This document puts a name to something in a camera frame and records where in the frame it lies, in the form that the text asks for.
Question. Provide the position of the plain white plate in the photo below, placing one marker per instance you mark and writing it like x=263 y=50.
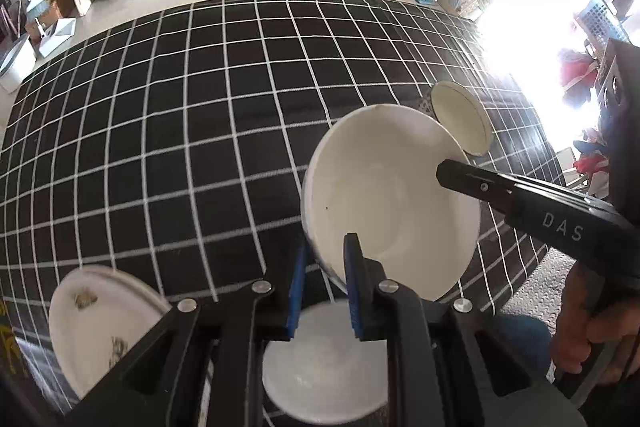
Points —
x=325 y=375

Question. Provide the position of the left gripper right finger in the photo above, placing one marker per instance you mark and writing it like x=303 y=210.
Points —
x=445 y=367

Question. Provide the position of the large white bowl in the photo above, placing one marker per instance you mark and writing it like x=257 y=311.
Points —
x=374 y=174

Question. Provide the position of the small patterned ceramic bowl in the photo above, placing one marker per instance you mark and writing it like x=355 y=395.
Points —
x=461 y=114

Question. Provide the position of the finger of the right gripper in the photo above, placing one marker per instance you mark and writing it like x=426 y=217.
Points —
x=488 y=186

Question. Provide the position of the right human hand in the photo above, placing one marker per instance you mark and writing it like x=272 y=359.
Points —
x=577 y=330

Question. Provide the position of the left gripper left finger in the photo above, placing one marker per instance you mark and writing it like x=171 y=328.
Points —
x=200 y=348

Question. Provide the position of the blue plastic basket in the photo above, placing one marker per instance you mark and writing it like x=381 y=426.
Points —
x=600 y=25

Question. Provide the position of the floral white plate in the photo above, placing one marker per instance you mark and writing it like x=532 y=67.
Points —
x=96 y=315

